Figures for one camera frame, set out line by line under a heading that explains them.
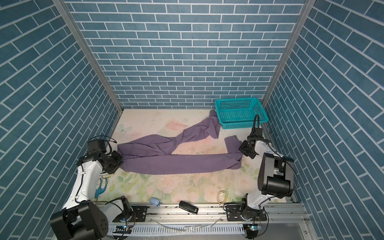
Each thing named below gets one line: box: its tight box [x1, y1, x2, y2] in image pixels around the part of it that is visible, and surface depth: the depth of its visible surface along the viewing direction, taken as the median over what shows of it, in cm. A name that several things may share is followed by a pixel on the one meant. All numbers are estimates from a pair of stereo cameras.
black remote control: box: [179, 200, 199, 215], surface depth 75 cm
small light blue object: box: [149, 197, 161, 207], surface depth 77 cm
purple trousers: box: [118, 109, 243, 174], surface depth 95 cm
